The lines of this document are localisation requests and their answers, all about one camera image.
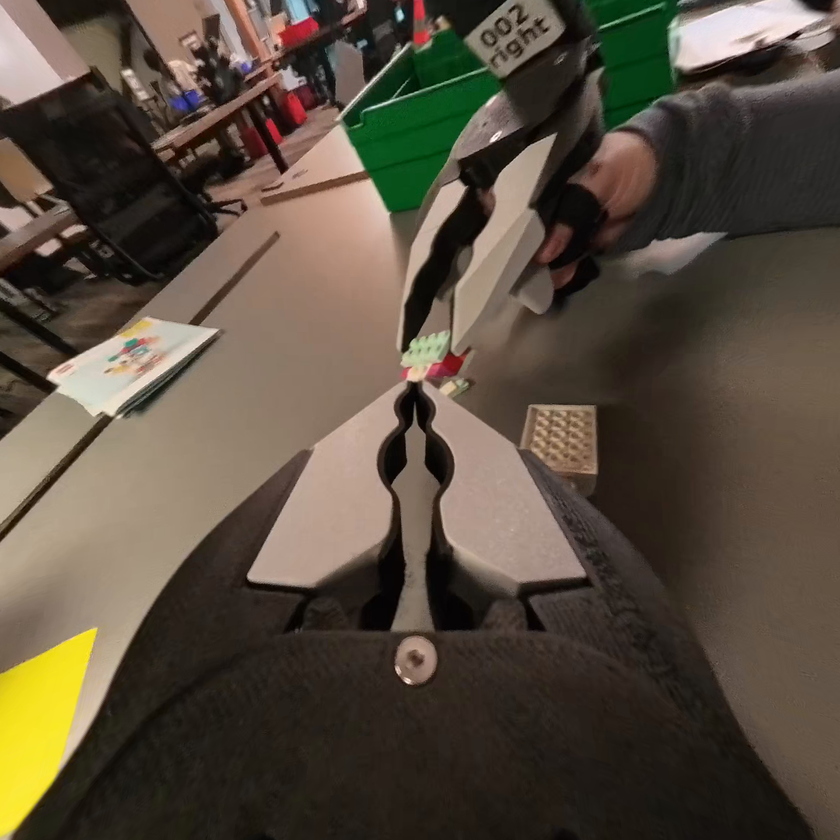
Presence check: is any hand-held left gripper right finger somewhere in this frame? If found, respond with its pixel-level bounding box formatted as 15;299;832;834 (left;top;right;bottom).
418;384;589;616

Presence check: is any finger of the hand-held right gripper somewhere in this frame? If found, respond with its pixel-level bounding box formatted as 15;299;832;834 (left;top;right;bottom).
451;133;560;355
397;178;488;353

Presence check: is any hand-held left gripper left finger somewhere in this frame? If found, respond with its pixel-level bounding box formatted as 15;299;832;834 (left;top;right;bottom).
247;382;417;626

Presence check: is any white lego build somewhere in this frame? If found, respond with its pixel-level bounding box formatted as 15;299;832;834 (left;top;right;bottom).
521;403;599;496

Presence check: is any mint red orange lego block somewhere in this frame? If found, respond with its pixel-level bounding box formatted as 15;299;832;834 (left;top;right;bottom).
400;331;473;398

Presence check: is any green plastic bin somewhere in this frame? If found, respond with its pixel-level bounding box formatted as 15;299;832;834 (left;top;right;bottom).
341;0;680;214

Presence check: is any person's right forearm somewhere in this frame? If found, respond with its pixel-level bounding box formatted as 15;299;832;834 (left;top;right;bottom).
617;72;840;253

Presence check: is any lego instruction booklet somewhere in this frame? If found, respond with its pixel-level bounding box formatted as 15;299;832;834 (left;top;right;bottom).
47;317;222;419

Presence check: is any person's right hand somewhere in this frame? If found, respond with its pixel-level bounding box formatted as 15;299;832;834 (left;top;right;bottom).
533;133;658;308

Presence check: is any black office chair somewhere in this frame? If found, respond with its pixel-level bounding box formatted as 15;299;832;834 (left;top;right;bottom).
0;88;247;283

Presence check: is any yellow paper sheet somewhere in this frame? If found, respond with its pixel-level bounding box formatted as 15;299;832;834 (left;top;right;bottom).
0;626;99;837

